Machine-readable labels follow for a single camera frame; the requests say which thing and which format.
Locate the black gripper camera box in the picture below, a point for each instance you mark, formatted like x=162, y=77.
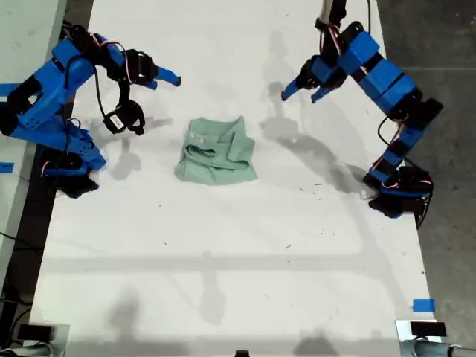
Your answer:
x=338, y=9
x=113, y=122

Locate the small black object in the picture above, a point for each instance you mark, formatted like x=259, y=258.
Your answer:
x=241, y=353

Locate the grey table clamp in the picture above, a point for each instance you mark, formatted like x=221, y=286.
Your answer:
x=33, y=350
x=427, y=350

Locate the blue tape strip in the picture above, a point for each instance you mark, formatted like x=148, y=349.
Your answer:
x=6, y=168
x=424, y=305
x=7, y=89

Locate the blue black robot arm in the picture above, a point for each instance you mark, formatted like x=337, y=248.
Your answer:
x=44, y=96
x=386, y=82

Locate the pale side table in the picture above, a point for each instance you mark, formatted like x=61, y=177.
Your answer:
x=22, y=44

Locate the small black box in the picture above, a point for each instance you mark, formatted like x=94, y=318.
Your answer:
x=427, y=329
x=35, y=332

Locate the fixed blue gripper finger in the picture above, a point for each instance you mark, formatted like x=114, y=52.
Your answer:
x=151, y=85
x=292, y=89

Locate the black camera stalk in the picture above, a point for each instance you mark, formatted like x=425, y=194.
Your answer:
x=122, y=94
x=326, y=42

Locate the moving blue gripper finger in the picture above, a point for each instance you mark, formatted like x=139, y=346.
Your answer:
x=169, y=76
x=321, y=94

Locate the pale green T-shirt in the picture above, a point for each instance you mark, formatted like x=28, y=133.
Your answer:
x=212, y=163

